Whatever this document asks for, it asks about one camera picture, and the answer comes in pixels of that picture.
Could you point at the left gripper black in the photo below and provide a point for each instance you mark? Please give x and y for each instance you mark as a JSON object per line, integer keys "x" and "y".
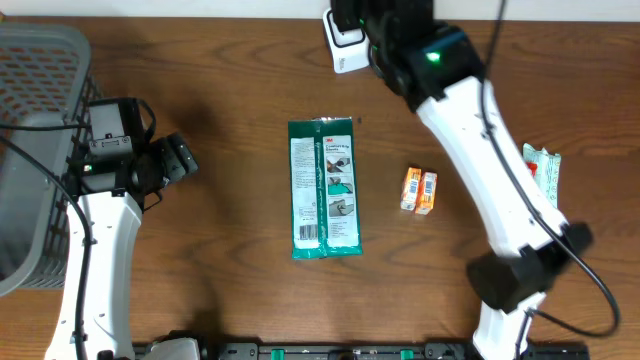
{"x": 177, "y": 155}

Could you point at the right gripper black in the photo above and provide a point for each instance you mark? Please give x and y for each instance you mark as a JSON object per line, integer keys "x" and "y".
{"x": 346, "y": 12}

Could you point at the orange tissue pack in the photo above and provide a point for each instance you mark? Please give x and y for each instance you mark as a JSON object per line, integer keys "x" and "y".
{"x": 426, "y": 193}
{"x": 410, "y": 189}

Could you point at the green 3M adhesive package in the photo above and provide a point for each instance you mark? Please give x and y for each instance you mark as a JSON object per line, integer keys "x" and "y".
{"x": 324, "y": 206}

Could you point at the red adhesive tube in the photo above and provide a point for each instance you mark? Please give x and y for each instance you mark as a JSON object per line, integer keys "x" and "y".
{"x": 532, "y": 168}

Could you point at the mint green wipes pack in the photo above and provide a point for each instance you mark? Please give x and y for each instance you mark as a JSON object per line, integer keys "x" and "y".
{"x": 547, "y": 177}

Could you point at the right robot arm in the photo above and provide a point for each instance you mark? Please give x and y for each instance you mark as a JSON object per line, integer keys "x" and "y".
{"x": 435, "y": 68}

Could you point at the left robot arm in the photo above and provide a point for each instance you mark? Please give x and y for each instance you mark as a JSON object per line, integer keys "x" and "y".
{"x": 108, "y": 190}

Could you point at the white barcode scanner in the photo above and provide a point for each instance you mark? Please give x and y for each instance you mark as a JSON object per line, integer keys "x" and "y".
{"x": 349, "y": 50}

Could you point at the grey plastic mesh basket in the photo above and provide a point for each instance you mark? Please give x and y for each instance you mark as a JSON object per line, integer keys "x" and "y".
{"x": 45, "y": 90}

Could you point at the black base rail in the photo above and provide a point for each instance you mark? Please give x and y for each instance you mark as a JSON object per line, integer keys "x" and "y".
{"x": 253, "y": 349}

